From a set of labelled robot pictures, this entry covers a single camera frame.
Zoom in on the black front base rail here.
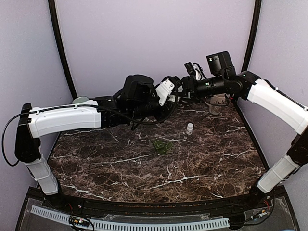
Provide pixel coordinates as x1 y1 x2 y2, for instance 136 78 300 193
26 186 285 217

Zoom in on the white slotted cable duct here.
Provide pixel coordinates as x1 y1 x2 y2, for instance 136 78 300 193
30 205 230 231

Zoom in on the pale green bowl left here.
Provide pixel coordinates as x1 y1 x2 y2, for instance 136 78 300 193
72 96 89 104

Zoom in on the white pill bottle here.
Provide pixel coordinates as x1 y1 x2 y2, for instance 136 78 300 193
186 123 193 135
168 95 176 102

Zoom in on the cream floral mug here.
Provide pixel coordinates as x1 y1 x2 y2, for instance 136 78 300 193
205 94 229 115

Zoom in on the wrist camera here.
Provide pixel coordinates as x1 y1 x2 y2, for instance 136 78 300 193
184 62 206 81
155 76 180 106

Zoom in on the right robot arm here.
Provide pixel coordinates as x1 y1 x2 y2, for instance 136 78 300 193
181 51 308 209

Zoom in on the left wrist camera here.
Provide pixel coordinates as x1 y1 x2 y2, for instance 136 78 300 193
155 76 180 106

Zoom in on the black frame post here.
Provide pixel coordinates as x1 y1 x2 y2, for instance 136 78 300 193
48 0 77 99
241 0 262 72

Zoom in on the right black frame post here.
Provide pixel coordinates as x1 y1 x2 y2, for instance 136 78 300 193
241 0 262 72

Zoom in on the left black frame post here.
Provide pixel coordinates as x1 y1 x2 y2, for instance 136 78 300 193
48 0 77 99

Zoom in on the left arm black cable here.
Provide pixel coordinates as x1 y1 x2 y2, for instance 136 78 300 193
1 96 179 167

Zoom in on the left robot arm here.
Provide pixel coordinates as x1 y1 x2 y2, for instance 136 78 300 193
14 75 180 210

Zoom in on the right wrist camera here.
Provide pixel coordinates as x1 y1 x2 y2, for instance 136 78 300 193
184 62 206 81

